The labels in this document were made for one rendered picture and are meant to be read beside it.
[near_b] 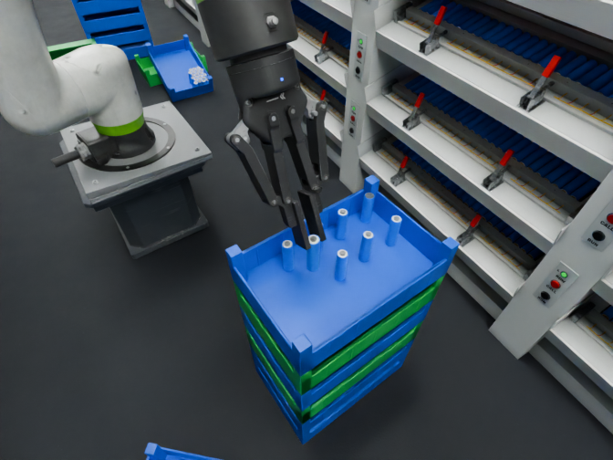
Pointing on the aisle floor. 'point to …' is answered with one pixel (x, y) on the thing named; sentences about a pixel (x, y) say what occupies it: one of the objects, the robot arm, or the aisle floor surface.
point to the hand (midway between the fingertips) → (305, 219)
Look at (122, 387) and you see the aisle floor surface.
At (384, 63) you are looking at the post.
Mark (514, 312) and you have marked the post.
